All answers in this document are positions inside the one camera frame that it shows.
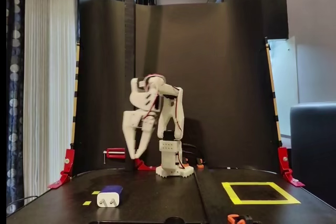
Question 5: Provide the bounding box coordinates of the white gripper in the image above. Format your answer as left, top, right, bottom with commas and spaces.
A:
122, 110, 159, 160

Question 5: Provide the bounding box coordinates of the blue white charger block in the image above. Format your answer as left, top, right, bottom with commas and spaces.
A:
96, 185, 124, 208

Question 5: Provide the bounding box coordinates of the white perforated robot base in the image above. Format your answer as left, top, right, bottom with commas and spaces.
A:
155, 165, 195, 180

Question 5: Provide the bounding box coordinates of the red screw clamp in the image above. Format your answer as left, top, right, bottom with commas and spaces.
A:
102, 147, 127, 165

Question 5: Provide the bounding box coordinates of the yellow black striped stick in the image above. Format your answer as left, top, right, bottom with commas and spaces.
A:
264, 37, 283, 148
70, 43, 81, 149

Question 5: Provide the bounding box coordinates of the black curved backdrop sheet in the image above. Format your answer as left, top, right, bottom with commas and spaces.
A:
72, 0, 289, 178

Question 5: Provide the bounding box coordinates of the white pleated curtain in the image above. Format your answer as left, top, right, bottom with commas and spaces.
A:
23, 0, 79, 206

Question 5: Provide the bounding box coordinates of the yellow tape square outline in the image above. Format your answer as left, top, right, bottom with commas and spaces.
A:
221, 182, 301, 206

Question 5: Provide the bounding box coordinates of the dark blue armchair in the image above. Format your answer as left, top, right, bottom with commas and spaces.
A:
289, 101, 336, 210

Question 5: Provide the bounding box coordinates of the red pole foot bracket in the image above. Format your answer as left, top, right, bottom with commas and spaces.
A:
134, 144, 157, 172

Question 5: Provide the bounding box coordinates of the thick black cable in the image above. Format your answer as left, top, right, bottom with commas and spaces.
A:
182, 142, 206, 166

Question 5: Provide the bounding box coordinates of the red side bracket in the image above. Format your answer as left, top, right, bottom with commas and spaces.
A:
47, 148, 76, 189
277, 147, 306, 188

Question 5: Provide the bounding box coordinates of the black vertical camera pole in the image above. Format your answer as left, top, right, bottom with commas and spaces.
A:
124, 0, 137, 173

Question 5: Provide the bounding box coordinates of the thin black cable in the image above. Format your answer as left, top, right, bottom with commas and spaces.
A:
6, 195, 39, 210

